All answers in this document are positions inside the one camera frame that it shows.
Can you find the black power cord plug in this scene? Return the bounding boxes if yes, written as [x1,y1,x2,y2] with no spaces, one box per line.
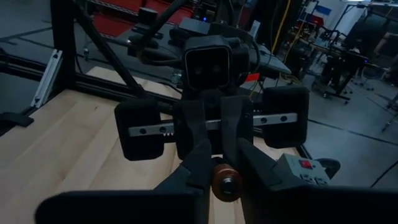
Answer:
[316,157,341,180]

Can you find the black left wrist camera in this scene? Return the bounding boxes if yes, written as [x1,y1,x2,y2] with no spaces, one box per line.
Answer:
[182,34,233,90]

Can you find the black table frame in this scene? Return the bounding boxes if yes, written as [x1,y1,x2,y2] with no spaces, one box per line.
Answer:
[0,0,312,159]

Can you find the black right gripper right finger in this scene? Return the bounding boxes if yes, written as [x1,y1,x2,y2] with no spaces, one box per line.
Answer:
[238,138,398,224]

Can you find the batteries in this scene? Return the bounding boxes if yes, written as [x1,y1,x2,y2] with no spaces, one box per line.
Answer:
[211,157,244,203]

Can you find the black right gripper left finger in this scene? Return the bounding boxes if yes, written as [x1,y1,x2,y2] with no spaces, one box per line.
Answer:
[35,139,214,224]

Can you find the person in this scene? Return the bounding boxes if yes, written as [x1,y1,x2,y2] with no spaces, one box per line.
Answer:
[343,12,398,82]

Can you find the silver frame bracket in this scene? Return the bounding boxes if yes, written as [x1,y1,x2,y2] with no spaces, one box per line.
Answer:
[30,49,63,109]

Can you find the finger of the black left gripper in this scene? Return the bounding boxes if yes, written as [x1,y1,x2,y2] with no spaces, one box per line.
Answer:
[173,99,208,160]
[220,95,254,162]

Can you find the red storage bin rack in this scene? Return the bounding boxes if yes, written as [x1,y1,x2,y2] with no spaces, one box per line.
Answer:
[91,0,195,37]

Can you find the yellow hanging cable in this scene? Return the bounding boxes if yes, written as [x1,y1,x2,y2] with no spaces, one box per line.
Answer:
[271,0,292,55]

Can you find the black rolling work table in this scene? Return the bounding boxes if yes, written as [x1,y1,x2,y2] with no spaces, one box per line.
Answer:
[292,35,373,105]

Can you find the green power strip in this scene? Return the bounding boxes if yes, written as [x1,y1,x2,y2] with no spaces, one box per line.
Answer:
[273,152,332,187]

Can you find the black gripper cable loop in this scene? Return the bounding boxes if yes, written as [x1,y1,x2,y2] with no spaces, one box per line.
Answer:
[139,0,189,44]

